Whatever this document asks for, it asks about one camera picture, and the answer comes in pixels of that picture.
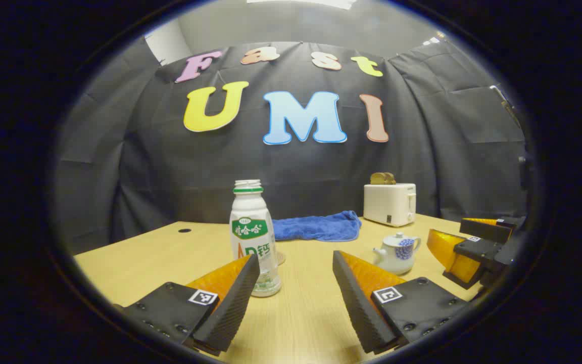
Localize white toaster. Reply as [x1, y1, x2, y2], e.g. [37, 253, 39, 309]
[363, 183, 417, 227]

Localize white blue pattern teacup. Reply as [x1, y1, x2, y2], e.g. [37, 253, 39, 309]
[373, 232, 421, 276]

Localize blue towel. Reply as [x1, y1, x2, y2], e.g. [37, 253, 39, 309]
[271, 210, 362, 242]

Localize white teacup lid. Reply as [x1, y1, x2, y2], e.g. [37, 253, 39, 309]
[383, 232, 415, 248]

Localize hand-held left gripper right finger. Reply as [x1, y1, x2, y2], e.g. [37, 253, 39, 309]
[332, 250, 473, 354]

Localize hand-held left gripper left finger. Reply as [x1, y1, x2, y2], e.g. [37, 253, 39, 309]
[114, 253, 261, 357]

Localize black backdrop cloth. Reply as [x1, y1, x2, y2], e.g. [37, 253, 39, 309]
[54, 35, 529, 253]

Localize white green label water bottle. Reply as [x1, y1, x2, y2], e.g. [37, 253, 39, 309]
[229, 179, 282, 297]

